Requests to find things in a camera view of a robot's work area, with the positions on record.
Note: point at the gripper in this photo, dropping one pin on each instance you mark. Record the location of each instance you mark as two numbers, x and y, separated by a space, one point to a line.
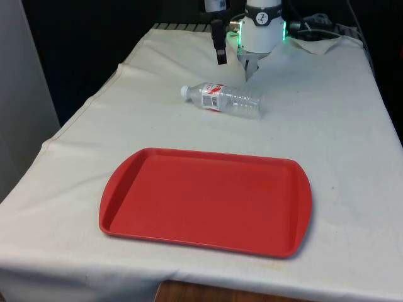
216 5

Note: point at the clear plastic bottle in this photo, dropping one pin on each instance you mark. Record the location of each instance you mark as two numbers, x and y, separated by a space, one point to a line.
220 99

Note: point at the red tray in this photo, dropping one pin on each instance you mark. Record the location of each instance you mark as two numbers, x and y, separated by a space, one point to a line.
204 201

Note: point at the pale locker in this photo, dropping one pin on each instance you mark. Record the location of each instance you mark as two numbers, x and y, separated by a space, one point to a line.
19 94

